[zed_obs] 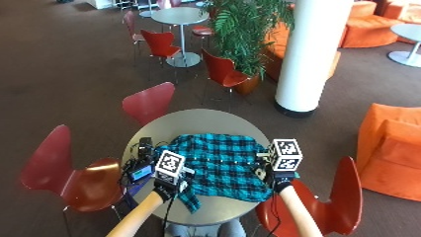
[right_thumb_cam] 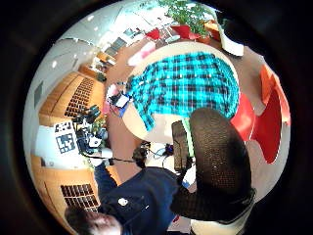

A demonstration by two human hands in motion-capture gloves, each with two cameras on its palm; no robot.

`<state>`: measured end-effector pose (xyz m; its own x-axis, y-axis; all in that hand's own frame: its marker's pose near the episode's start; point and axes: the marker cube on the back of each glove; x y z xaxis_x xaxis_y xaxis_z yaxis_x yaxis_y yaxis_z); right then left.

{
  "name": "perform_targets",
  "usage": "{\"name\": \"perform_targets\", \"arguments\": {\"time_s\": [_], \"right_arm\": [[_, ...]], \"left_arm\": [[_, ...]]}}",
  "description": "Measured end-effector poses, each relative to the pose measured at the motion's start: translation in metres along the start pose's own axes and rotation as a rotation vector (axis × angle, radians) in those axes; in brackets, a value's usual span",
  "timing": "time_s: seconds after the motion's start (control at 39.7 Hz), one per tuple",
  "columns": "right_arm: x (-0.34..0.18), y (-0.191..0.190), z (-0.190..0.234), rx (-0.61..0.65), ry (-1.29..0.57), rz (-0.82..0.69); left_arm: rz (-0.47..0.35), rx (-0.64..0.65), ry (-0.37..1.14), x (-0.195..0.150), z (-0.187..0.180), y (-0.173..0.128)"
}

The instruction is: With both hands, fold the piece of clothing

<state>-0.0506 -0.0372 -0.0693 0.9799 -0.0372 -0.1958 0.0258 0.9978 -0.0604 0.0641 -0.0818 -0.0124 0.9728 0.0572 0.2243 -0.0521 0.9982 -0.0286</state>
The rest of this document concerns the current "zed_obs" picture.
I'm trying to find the person's left hand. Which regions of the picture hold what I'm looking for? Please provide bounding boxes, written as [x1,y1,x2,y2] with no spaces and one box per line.
[151,176,194,203]

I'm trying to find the black cable on right wrist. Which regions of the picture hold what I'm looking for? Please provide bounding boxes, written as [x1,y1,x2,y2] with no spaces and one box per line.
[263,184,282,237]

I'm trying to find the black cables beside device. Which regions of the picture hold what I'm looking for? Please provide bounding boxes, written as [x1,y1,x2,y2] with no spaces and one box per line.
[118,154,142,198]

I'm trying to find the dark blue flat pouch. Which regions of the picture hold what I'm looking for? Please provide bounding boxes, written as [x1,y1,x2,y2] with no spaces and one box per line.
[126,183,153,198]

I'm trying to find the black camera box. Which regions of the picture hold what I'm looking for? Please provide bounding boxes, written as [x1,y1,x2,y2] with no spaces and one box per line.
[137,136,155,160]

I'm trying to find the orange round sofa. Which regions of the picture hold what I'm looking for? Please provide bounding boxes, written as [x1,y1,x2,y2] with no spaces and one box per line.
[338,0,404,49]

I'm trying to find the dark red wooden chair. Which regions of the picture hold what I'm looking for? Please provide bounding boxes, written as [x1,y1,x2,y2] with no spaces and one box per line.
[254,155,364,237]
[18,123,126,237]
[139,29,182,83]
[121,81,175,126]
[121,10,147,67]
[199,47,253,113]

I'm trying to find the green potted palm plant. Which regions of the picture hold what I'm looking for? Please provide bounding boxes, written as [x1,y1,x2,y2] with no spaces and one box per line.
[199,0,295,79]

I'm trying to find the black cable on left wrist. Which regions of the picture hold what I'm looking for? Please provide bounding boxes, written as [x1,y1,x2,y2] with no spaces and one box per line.
[159,184,181,237]

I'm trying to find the black device with screen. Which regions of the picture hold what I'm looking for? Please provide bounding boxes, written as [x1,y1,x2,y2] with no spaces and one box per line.
[126,159,155,184]

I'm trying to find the brown plant pot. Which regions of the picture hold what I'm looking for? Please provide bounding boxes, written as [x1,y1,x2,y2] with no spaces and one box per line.
[233,72,263,97]

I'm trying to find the white marker cube right glove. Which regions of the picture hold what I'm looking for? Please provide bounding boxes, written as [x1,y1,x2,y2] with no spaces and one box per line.
[265,138,303,173]

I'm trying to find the white round pillar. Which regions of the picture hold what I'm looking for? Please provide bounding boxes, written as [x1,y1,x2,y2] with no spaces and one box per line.
[273,0,355,119]

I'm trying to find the grey round pedestal table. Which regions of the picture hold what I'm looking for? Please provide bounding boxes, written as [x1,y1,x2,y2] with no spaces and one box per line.
[150,6,210,69]
[386,23,421,69]

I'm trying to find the teal plaid shirt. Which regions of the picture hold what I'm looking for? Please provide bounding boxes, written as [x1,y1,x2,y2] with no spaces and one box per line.
[163,132,273,213]

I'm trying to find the orange bench seat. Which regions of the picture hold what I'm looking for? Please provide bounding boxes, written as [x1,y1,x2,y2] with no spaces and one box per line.
[262,21,342,83]

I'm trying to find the red round stool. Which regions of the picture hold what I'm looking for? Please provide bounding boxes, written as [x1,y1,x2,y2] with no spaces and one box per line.
[190,25,215,50]

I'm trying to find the the person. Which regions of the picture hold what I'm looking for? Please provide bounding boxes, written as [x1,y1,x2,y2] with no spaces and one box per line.
[163,217,247,237]

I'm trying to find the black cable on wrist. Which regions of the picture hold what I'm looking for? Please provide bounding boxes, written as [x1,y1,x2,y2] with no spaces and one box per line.
[159,184,181,237]
[263,184,282,237]

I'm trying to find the orange armchair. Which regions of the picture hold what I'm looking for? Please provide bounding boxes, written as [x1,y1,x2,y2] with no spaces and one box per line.
[355,102,421,202]

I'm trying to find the white marker cube glove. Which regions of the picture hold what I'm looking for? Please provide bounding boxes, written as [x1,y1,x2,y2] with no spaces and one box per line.
[265,138,303,173]
[153,149,186,186]

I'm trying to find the white marker cube left glove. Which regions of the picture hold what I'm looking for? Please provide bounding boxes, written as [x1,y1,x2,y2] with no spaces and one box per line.
[153,149,186,186]

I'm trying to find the person's right hand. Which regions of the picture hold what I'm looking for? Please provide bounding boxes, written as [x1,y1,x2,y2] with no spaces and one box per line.
[253,159,301,195]

